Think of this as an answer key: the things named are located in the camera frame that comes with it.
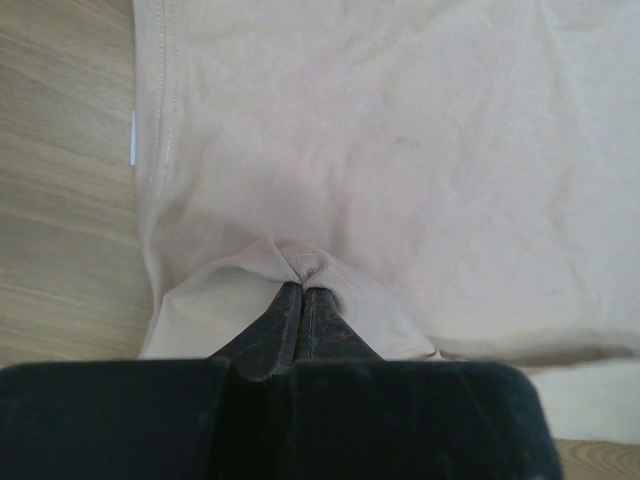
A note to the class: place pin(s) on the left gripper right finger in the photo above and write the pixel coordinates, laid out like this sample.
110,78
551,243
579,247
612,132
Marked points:
324,335

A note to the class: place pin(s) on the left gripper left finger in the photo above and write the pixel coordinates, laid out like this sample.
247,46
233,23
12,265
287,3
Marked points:
265,350

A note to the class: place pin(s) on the beige t shirt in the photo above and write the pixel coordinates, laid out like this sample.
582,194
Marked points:
462,176

